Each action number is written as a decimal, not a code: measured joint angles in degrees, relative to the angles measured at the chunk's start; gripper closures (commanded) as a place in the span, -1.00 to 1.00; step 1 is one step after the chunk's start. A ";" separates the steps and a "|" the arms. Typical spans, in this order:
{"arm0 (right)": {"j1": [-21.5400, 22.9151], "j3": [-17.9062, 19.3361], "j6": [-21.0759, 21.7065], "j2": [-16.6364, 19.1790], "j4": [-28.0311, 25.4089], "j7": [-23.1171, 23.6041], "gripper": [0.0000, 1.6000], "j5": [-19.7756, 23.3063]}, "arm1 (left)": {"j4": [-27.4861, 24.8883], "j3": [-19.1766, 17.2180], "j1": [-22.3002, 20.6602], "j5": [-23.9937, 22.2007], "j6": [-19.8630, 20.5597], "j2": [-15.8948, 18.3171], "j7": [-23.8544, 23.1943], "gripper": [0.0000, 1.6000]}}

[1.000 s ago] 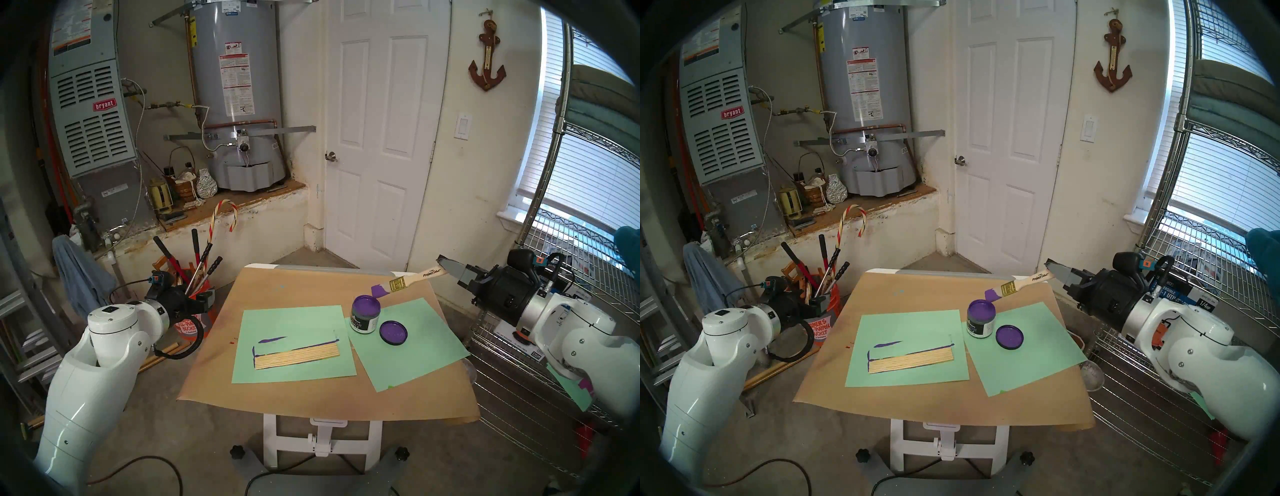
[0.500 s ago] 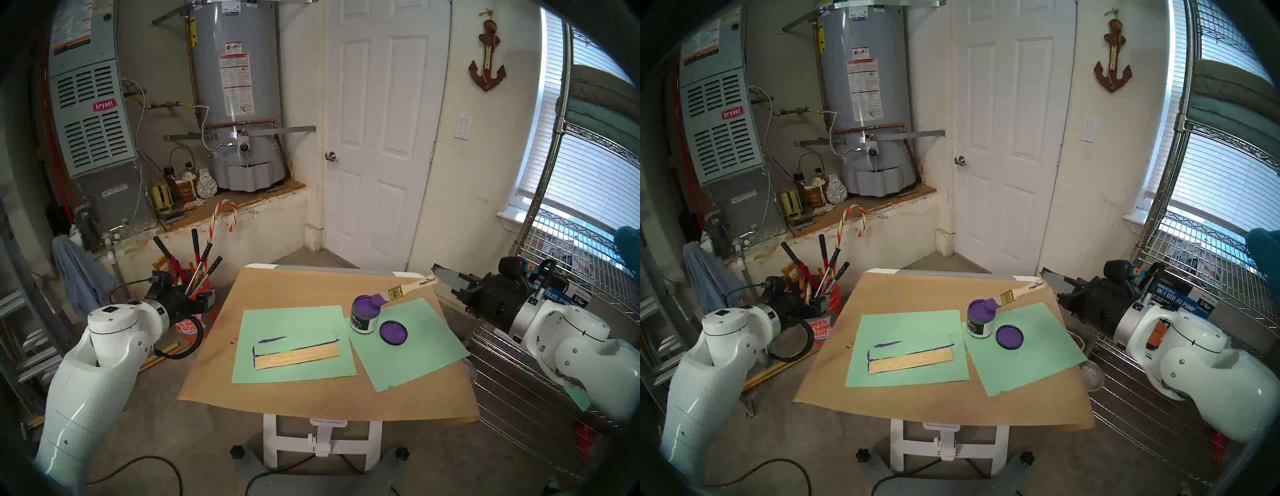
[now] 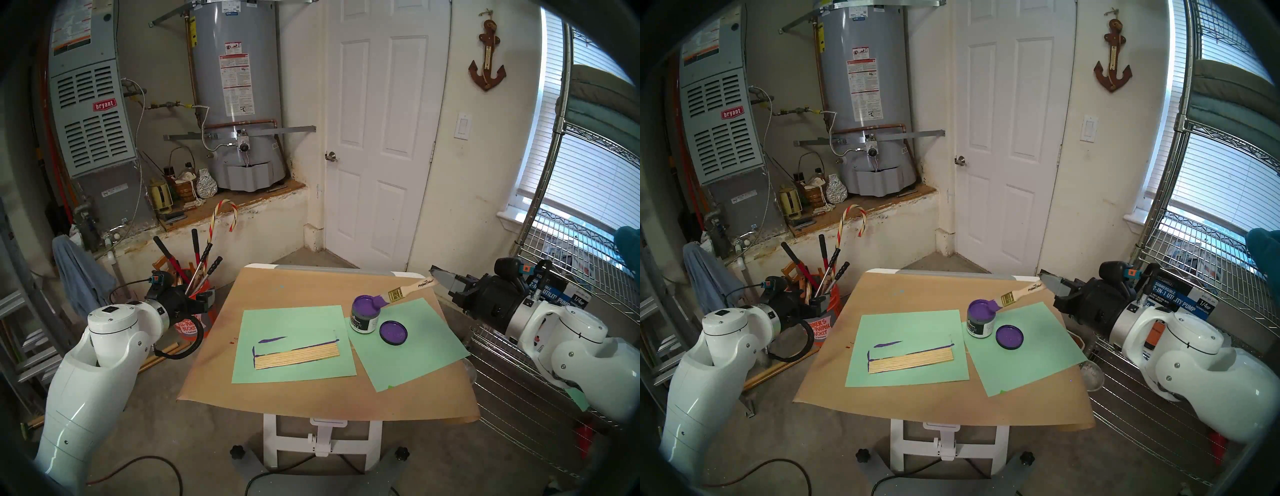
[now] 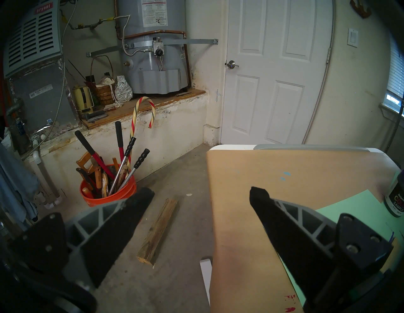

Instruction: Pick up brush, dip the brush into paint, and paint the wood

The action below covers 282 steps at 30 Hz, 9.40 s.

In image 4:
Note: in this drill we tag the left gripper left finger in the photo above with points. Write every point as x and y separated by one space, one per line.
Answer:
110 233

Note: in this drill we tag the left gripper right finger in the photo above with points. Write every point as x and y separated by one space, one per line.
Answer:
300 246

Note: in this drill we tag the purple paint sample jar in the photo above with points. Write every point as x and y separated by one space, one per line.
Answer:
396 198

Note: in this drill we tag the orange plastic bucket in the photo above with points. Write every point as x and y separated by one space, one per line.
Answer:
98 200

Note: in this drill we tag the rough wooden log piece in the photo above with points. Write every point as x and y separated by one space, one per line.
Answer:
157 227

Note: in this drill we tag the mint green paper sheet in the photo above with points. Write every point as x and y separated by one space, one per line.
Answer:
394 180
356 205

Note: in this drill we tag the brown paper covered table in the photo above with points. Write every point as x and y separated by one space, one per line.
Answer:
252 170

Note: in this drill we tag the flat wooden slat board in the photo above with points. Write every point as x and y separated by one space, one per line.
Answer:
393 257

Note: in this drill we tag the white PVC pipe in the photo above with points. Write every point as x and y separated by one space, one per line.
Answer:
37 156

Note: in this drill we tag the blue hanging cloth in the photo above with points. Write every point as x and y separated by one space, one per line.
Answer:
15 180

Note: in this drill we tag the striped candy cane decoration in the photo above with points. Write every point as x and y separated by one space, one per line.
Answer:
133 120

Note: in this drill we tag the yellow can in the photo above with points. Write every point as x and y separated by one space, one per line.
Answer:
82 97

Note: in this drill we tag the brown wicker basket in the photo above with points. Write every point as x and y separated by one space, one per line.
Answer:
104 94

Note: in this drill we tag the plywood heater platform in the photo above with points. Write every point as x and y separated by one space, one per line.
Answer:
164 101

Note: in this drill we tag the aluminium foil wrapped bundle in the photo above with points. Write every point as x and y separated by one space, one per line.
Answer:
123 90

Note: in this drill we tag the white panel door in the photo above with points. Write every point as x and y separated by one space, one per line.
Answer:
271 94

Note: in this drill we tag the grey water heater tank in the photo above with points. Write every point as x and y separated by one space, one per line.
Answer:
151 63

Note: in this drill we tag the silver door knob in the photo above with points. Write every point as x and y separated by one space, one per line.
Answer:
232 64

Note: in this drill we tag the white window blinds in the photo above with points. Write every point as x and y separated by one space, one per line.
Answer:
397 79

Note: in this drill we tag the grey Bryant furnace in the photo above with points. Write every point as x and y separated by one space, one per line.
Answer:
31 41

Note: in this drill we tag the yellow coated gas pipe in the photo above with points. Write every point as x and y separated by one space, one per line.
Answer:
94 24

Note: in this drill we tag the white wall light switch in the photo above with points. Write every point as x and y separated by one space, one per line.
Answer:
353 38

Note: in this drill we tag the brown anchor wall decoration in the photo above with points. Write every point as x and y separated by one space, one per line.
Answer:
361 9

